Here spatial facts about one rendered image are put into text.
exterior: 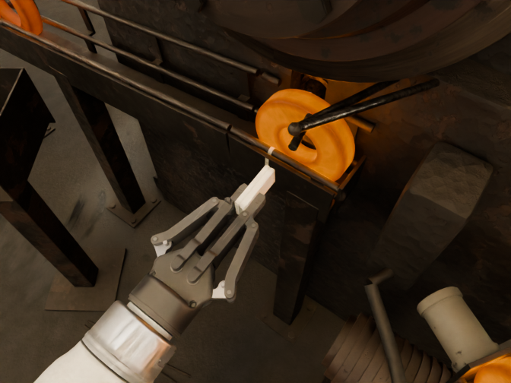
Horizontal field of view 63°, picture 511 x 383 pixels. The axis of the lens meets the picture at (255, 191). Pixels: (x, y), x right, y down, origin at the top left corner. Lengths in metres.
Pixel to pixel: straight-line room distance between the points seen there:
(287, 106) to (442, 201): 0.23
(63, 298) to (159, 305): 0.93
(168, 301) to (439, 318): 0.33
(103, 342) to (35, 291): 0.98
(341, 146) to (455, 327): 0.26
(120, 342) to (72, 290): 0.92
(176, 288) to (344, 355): 0.32
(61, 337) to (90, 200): 0.45
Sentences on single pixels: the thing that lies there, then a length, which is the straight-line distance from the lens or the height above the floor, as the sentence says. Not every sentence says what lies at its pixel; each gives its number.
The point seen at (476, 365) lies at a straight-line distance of 0.55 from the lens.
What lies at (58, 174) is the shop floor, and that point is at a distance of 1.64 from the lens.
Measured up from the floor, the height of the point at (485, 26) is 1.01.
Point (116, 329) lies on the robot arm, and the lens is 0.47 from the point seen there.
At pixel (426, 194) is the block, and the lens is 0.52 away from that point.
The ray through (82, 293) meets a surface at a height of 0.01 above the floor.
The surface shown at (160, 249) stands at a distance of 0.53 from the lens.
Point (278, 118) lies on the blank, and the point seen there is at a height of 0.77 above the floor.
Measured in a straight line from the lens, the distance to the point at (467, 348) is 0.58.
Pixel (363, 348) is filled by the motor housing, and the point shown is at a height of 0.53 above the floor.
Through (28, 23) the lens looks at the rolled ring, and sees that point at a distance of 1.07.
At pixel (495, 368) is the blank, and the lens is 0.55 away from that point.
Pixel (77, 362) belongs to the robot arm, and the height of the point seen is 0.77.
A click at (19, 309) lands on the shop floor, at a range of 1.44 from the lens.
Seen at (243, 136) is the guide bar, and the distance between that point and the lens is 0.65.
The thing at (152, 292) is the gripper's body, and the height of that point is 0.77.
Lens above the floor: 1.20
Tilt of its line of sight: 57 degrees down
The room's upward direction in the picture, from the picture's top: straight up
